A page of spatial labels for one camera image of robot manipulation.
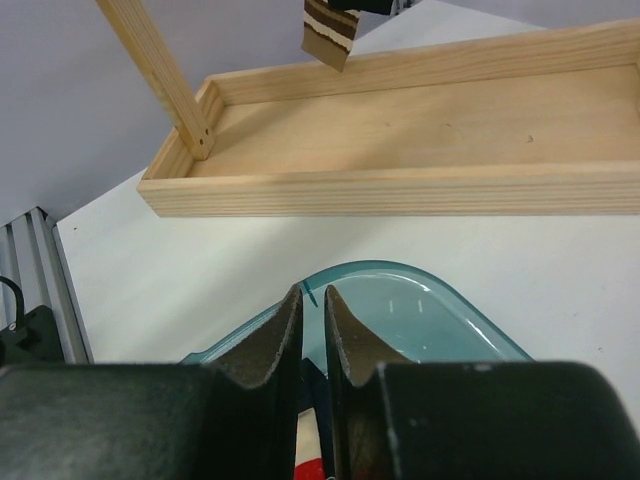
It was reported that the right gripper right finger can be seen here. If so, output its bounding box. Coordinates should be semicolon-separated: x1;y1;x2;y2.
324;287;639;479

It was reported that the aluminium mounting rail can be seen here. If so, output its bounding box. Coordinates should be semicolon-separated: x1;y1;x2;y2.
1;207;94;364

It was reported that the teal plastic basin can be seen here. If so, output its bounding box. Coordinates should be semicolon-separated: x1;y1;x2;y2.
179;258;534;366

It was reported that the navy sock red white cuff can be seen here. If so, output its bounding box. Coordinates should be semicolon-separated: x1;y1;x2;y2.
294;358;335;480

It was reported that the wooden hanging rack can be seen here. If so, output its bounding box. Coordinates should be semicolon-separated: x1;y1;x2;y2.
99;1;639;217

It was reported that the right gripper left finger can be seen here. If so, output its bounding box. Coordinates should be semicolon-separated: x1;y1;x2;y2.
1;286;303;479

